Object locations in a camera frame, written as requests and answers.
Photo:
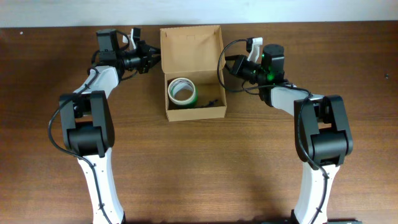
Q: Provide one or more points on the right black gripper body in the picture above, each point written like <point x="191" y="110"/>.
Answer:
<point x="252" y="71"/>

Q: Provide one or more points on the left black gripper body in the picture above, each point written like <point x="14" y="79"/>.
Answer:
<point x="135" y="58"/>

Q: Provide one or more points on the cream masking tape roll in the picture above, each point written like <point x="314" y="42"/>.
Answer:
<point x="181" y="80"/>

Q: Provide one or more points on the brown cardboard box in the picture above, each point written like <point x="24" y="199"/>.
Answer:
<point x="194" y="53"/>

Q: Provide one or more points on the black permanent marker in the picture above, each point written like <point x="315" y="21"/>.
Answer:
<point x="209" y="104"/>

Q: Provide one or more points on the green tape roll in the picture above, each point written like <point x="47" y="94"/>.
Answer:
<point x="183" y="95"/>

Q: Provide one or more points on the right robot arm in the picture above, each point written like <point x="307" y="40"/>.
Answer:
<point x="323" y="138"/>

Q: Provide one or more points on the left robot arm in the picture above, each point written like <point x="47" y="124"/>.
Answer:
<point x="87" y="126"/>

